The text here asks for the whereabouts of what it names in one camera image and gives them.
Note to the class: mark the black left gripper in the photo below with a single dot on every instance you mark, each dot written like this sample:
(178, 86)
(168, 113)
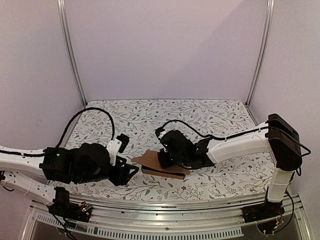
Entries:
(121, 177)

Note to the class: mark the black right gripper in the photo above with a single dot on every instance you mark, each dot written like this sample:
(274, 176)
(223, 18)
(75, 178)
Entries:
(163, 160)

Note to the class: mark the brown cardboard box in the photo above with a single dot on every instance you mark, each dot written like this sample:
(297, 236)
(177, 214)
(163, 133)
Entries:
(150, 165)

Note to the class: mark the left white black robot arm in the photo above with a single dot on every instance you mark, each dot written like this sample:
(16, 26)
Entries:
(91, 162)

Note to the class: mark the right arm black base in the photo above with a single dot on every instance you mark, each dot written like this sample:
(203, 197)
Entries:
(267, 209)

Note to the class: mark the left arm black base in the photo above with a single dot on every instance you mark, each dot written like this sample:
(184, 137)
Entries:
(62, 207)

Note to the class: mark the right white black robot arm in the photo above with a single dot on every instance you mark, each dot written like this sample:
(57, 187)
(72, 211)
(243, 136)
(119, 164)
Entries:
(274, 136)

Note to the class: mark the floral patterned table mat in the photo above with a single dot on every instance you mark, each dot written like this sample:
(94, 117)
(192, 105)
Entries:
(139, 119)

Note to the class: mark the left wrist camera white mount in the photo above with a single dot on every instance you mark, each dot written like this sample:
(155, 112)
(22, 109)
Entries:
(117, 145)

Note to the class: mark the aluminium front rail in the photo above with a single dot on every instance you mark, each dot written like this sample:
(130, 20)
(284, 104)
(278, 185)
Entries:
(215, 219)

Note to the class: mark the left aluminium frame post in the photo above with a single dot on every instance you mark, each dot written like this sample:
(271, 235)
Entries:
(61, 6)

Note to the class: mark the aluminium frame post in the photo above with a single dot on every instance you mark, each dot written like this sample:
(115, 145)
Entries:
(61, 6)
(270, 6)

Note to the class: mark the right aluminium frame post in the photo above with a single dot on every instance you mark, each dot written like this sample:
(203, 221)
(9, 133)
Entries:
(270, 6)

